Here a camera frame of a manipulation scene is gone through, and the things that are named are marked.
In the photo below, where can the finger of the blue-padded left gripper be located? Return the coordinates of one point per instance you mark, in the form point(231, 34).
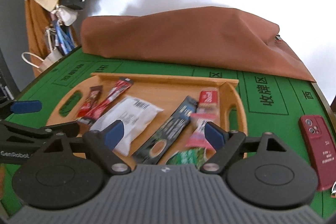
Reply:
point(69, 128)
point(20, 107)

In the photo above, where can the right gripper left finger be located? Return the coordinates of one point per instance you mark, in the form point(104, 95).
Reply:
point(101, 144)

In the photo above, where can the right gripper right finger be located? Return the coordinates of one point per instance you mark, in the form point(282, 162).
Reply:
point(227, 147)

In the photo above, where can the pink snack packet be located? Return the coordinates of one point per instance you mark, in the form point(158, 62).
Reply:
point(197, 138)

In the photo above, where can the green candy packet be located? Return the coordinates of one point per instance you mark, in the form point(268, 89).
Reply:
point(194, 156)

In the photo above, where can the red chocolate bar packet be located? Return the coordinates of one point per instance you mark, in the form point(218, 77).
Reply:
point(90, 101)

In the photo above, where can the white snack packet with barcode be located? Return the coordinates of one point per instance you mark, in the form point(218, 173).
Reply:
point(135, 113)

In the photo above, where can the red Biscoff biscuit packet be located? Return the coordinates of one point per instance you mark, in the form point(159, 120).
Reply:
point(208, 101)

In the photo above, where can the black coffee stick sachet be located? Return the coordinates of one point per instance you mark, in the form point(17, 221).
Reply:
point(157, 145)

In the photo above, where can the red long stick sachet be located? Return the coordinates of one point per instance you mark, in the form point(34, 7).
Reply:
point(94, 114)

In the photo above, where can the paper shopping bag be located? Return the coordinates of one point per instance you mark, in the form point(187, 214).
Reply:
point(52, 58)

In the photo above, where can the wooden serving tray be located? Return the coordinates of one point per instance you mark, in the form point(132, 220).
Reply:
point(159, 114)

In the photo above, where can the orange coat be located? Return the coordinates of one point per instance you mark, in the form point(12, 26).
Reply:
point(37, 20)

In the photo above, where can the red phone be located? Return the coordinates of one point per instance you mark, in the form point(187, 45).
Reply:
point(320, 147)

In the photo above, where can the white small handbag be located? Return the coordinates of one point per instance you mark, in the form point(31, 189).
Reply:
point(65, 14)

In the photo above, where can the brown cloth cover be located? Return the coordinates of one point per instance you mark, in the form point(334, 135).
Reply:
point(215, 37)

